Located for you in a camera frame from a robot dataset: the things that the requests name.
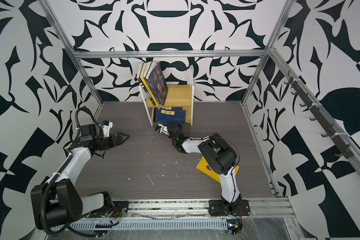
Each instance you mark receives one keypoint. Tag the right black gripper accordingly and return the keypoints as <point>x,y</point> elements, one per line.
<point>172,124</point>

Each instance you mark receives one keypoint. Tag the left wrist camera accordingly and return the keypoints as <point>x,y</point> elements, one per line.
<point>106,127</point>

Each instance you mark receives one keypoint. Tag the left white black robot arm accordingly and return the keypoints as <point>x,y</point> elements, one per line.
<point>56,203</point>

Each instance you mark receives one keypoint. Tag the wooden white frame bookshelf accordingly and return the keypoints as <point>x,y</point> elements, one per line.
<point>178,96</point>

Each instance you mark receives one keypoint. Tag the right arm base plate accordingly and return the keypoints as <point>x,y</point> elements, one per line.
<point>238,208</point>

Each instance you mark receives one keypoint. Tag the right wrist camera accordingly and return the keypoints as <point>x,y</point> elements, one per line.
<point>162,129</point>

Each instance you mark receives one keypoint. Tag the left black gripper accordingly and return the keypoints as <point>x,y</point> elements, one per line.
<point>119,138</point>

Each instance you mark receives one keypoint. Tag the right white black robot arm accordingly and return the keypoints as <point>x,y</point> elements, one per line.
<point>220,156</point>

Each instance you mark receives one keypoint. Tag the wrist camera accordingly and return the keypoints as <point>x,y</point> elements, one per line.
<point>106,127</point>
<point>162,129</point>

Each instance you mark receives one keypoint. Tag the white slotted cable duct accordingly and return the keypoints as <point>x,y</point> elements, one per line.
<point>166,224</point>

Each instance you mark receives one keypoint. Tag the wall coat hook rail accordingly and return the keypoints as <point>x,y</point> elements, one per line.
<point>318,113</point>

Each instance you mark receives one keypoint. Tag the yellow cartoon book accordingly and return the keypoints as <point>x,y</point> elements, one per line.
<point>143,78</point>
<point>205,168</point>

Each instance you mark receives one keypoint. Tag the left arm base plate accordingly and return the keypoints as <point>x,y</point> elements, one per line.
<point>118,209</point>

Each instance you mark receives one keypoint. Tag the dark portrait book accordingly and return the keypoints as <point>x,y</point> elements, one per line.
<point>151,83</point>
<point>162,85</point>

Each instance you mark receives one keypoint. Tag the blue book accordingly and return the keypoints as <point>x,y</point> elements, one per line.
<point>169,109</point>
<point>164,116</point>

